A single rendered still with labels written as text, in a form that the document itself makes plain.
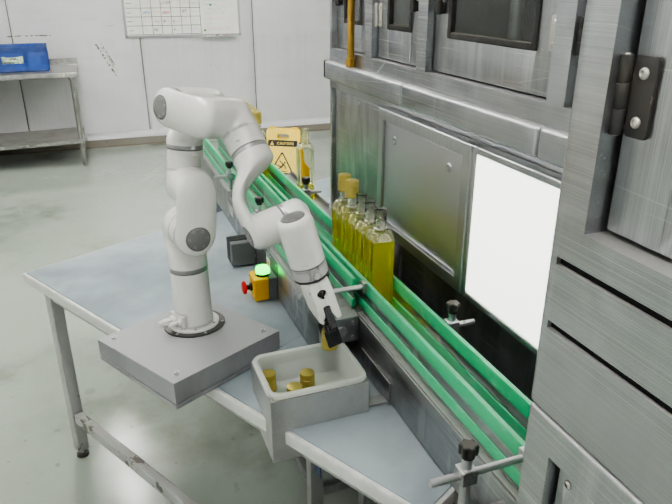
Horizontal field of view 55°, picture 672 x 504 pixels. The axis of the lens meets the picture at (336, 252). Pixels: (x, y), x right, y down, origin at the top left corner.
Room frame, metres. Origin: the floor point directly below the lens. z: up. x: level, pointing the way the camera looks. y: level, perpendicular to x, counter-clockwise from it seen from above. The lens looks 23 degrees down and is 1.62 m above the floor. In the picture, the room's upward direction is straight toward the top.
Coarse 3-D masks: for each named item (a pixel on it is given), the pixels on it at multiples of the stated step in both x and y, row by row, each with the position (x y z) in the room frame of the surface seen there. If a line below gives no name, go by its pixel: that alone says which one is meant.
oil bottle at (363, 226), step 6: (360, 222) 1.47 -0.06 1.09; (366, 222) 1.46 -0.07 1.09; (372, 222) 1.46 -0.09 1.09; (360, 228) 1.46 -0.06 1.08; (366, 228) 1.44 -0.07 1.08; (360, 234) 1.45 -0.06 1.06; (360, 240) 1.45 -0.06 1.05; (360, 246) 1.45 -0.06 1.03; (360, 252) 1.45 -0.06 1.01; (360, 258) 1.45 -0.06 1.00; (360, 264) 1.45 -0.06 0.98; (360, 270) 1.45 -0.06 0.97
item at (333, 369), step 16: (272, 352) 1.27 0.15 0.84; (288, 352) 1.28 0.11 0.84; (304, 352) 1.29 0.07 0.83; (320, 352) 1.30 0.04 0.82; (336, 352) 1.31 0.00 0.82; (256, 368) 1.21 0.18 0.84; (272, 368) 1.26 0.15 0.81; (288, 368) 1.27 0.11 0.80; (320, 368) 1.30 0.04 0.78; (336, 368) 1.31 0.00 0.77; (352, 368) 1.23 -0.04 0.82; (320, 384) 1.25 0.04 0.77; (336, 384) 1.14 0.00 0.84; (272, 400) 1.12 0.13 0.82
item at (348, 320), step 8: (344, 312) 1.38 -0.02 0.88; (352, 312) 1.38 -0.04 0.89; (336, 320) 1.35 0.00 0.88; (344, 320) 1.36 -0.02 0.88; (352, 320) 1.36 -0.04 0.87; (344, 328) 1.35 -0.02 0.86; (352, 328) 1.36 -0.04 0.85; (320, 336) 1.35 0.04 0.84; (344, 336) 1.36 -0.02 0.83; (352, 336) 1.36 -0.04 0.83
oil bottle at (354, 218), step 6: (354, 216) 1.51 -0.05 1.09; (360, 216) 1.50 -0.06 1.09; (348, 222) 1.53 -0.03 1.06; (354, 222) 1.50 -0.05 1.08; (348, 228) 1.53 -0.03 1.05; (354, 228) 1.49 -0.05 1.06; (348, 234) 1.53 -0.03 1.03; (354, 234) 1.49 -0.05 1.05; (348, 240) 1.53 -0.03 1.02; (354, 240) 1.49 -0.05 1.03; (348, 246) 1.53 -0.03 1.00; (354, 246) 1.49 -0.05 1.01; (348, 252) 1.53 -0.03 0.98; (354, 252) 1.49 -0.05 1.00; (348, 258) 1.53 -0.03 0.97; (354, 258) 1.49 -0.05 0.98; (354, 264) 1.49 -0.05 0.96
